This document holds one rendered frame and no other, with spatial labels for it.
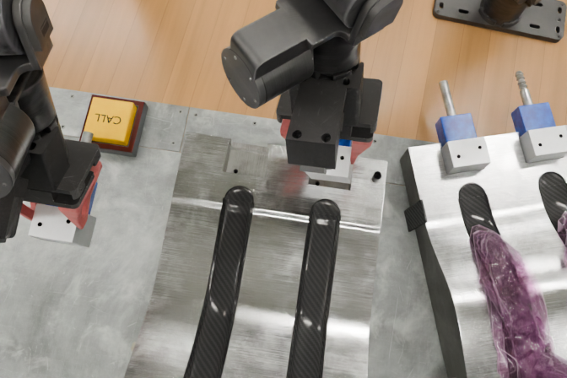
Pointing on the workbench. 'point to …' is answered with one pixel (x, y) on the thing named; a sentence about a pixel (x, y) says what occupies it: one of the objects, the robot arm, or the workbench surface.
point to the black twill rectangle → (415, 215)
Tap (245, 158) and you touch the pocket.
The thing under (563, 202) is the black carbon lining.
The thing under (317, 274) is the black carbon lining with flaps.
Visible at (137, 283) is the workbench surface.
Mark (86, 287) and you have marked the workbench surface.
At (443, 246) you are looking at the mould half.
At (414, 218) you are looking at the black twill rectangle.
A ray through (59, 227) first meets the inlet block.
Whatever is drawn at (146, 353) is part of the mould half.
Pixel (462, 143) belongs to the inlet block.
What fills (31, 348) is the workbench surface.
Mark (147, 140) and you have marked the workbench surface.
